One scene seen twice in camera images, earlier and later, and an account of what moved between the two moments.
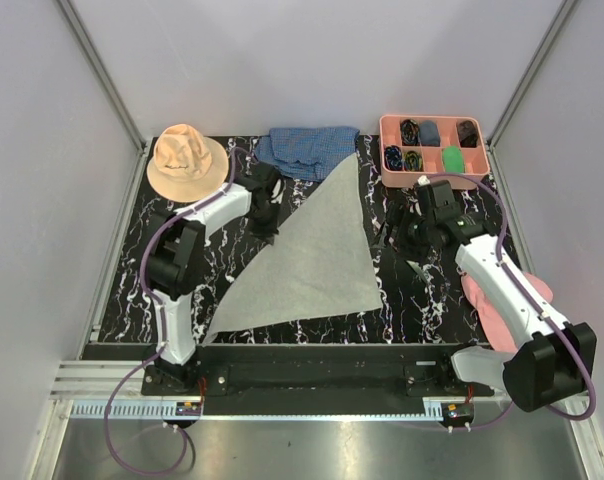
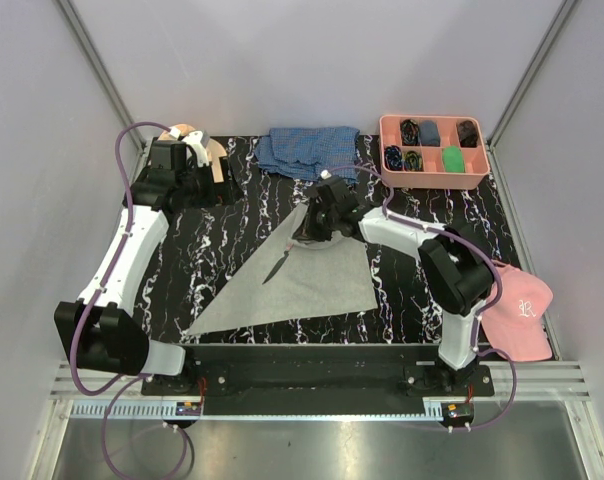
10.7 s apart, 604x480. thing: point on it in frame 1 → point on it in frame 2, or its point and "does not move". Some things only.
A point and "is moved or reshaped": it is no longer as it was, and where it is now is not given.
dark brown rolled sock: [468, 134] does not move
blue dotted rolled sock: [393, 158] does not move
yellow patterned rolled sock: [413, 161] does not move
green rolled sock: [453, 160] does not move
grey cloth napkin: [322, 265] is moved or reshaped
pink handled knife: [426, 278] is moved or reshaped
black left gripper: [266, 234] → [219, 194]
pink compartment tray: [415, 147] does not move
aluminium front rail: [113, 391] does not move
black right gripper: [399, 215] → [308, 232]
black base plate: [320, 371] does not move
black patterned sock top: [410, 132] does not move
